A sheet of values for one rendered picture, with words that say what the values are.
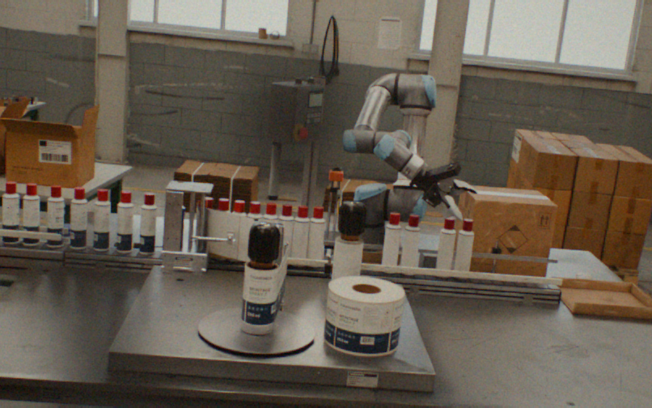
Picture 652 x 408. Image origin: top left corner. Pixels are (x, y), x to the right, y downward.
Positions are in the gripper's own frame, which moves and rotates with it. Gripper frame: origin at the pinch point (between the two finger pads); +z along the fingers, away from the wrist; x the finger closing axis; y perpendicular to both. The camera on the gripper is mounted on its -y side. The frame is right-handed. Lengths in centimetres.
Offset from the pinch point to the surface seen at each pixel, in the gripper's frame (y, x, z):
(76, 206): 58, 50, -101
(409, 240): 22.9, 5.8, -7.7
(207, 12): 357, -414, -233
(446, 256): 21.9, 2.6, 5.4
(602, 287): 19, -30, 61
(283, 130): 16, 7, -62
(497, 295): 23.1, 1.6, 27.2
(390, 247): 27.5, 9.4, -11.3
